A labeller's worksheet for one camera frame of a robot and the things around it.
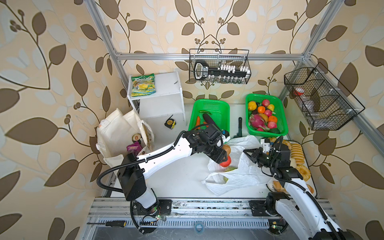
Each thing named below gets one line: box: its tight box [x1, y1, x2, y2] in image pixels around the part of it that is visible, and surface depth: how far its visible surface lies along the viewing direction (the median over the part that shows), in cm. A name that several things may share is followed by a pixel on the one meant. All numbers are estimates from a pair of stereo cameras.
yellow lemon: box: [248, 101, 257, 111], surface depth 111 cm
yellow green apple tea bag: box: [131, 73, 156, 97], surface depth 83 cm
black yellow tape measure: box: [164, 114, 177, 130], surface depth 107 cm
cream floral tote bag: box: [96, 108, 155, 172], surface depth 80 cm
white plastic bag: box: [202, 135, 272, 196], surface depth 77 cm
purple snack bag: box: [126, 140, 142, 157], surface depth 84 cm
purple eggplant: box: [202, 113, 215, 125], surface depth 110 cm
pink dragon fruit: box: [249, 114, 270, 131], surface depth 101 cm
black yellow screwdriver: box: [86, 220, 127, 228], surface depth 70 cm
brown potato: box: [222, 144, 231, 156], surface depth 73 cm
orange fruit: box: [257, 106, 266, 114], surface depth 112 cm
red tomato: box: [219, 155, 231, 168], surface depth 88 cm
